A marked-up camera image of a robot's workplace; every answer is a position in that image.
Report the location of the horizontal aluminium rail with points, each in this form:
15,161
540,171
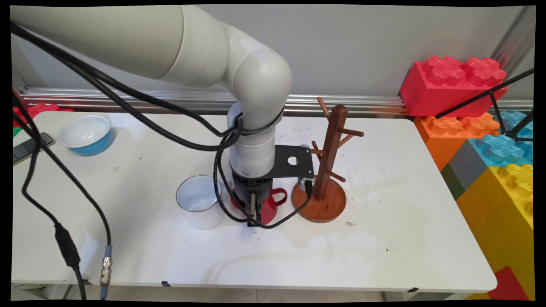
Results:
362,102

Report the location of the black tripod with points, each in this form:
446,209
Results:
469,101

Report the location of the large red toy brick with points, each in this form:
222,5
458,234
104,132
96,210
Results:
431,94

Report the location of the small red toy brick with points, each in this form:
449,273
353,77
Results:
38,110

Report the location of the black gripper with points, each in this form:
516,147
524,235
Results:
252,187

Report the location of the red ceramic mug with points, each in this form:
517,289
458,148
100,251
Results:
271,209

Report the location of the brown wooden mug tree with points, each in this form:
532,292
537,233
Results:
320,204

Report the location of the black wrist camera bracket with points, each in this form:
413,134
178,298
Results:
283,169

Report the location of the orange toy brick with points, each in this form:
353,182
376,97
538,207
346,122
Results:
439,145

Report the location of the dark green toy brick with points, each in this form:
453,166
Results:
452,183

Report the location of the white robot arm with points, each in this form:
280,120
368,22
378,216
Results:
128,38

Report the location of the slanted aluminium post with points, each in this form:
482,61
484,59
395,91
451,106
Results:
518,34

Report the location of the bright green toy brick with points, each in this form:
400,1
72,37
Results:
16,131

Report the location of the white enamel mug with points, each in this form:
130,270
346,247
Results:
200,213

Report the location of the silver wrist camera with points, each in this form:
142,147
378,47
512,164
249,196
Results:
303,184

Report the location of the blue bowl white inside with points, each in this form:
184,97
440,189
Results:
85,132

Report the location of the large yellow toy brick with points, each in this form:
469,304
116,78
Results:
503,221

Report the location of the grey smartphone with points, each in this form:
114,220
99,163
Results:
21,152

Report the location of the blue toy brick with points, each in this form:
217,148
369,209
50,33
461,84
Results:
499,149

